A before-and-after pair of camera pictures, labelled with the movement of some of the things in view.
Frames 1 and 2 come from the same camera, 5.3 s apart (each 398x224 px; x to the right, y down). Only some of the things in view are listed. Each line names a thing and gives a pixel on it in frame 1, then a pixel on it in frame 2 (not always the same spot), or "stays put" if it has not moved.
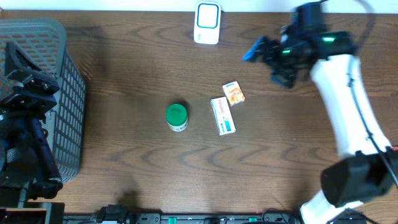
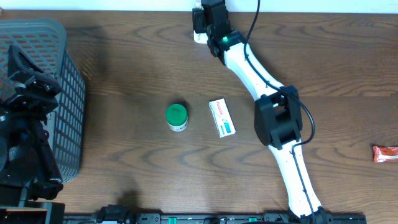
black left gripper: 32,83 stays put
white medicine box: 222,115 stays put
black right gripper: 287,78 → 199,17
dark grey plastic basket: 43,42 stays put
